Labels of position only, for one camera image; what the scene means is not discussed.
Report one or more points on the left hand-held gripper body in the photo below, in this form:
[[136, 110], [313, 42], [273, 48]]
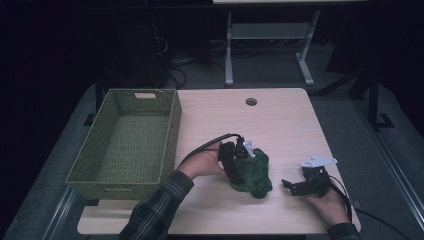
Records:
[[233, 151]]

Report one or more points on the green woven basket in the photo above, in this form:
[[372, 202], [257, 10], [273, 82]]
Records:
[[133, 143]]

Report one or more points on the person's right hand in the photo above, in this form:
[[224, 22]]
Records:
[[330, 208]]

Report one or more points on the white metal rack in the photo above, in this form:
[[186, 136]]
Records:
[[266, 30]]

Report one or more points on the black metal stand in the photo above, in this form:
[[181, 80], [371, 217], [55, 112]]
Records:
[[374, 100]]

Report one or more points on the green fleece garment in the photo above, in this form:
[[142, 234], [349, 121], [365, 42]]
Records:
[[258, 175]]

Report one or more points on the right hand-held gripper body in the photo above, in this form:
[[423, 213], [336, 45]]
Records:
[[316, 181]]

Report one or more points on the metal floor rail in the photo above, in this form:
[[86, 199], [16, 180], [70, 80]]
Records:
[[393, 170], [60, 213]]

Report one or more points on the person's left hand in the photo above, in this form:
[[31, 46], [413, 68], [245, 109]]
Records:
[[205, 163]]

